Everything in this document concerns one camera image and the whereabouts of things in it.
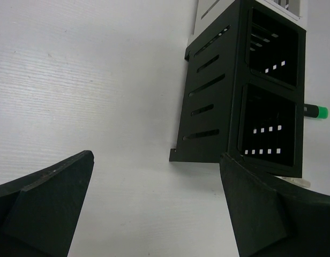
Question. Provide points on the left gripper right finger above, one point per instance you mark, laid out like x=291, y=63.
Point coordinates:
x=272, y=217

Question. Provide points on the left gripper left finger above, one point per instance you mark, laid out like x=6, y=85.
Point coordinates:
x=39, y=212

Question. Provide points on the long beige eraser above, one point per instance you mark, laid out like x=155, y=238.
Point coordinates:
x=297, y=181

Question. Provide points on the green cap highlighter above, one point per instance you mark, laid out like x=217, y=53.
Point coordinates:
x=315, y=111

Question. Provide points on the black two-slot container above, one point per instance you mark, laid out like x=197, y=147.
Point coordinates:
x=244, y=88

